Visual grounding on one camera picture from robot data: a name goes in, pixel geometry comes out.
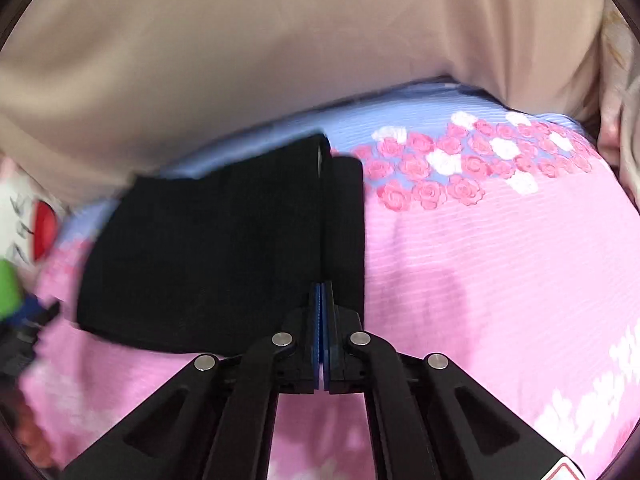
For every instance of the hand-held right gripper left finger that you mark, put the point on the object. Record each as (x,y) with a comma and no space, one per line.
(315,320)

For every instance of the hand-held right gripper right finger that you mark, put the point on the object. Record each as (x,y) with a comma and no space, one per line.
(328,320)

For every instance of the black pants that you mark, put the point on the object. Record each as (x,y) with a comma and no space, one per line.
(220,250)

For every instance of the white cartoon print pillow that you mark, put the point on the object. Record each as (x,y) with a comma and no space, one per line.
(30,220)

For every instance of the pink floral bed sheet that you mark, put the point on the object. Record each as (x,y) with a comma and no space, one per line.
(475,280)

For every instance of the beige quilt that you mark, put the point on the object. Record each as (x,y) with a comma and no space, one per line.
(280,55)

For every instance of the pale floral cloth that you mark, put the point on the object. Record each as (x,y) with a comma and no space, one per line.
(620,90)

